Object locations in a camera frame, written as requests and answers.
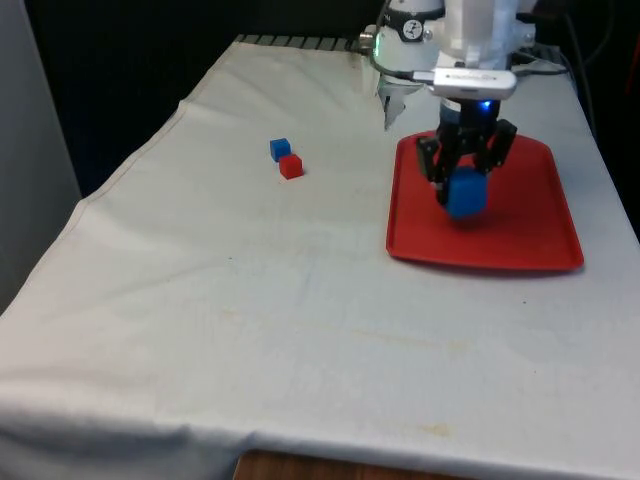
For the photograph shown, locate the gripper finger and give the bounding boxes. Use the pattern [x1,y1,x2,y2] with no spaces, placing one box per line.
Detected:
[415,124,459,207]
[473,119,518,177]

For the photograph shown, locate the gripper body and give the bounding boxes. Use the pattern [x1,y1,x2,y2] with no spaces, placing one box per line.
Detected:
[438,98,502,142]

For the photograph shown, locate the large blue block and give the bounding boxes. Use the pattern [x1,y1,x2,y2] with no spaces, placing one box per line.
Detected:
[445,166,489,222]

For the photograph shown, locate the red tray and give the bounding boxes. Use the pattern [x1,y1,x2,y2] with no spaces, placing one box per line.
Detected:
[385,130,586,274]

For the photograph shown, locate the small red cube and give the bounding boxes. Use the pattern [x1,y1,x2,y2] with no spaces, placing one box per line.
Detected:
[277,153,305,180]

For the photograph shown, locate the small blue cube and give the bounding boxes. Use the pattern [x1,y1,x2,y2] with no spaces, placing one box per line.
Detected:
[268,137,292,163]

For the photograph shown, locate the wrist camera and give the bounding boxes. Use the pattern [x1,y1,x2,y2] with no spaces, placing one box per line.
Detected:
[428,67,518,102]

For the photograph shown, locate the black cable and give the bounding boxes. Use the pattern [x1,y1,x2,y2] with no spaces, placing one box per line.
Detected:
[370,52,436,84]
[563,0,599,129]
[589,0,617,69]

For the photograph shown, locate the translucent white printed bracket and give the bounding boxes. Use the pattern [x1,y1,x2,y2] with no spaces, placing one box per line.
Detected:
[438,0,522,70]

